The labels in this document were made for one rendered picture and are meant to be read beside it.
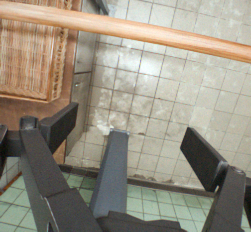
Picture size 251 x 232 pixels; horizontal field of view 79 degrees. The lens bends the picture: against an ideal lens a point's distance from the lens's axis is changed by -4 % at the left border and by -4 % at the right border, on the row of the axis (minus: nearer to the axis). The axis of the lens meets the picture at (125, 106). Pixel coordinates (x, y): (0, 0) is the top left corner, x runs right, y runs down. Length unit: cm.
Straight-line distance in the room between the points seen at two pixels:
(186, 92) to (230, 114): 51
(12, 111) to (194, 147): 113
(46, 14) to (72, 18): 4
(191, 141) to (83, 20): 25
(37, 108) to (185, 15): 137
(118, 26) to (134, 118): 133
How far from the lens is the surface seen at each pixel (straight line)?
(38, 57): 104
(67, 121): 16
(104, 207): 86
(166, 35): 29
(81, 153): 181
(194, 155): 18
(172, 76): 154
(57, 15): 32
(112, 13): 155
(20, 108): 116
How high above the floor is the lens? 149
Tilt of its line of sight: 75 degrees down
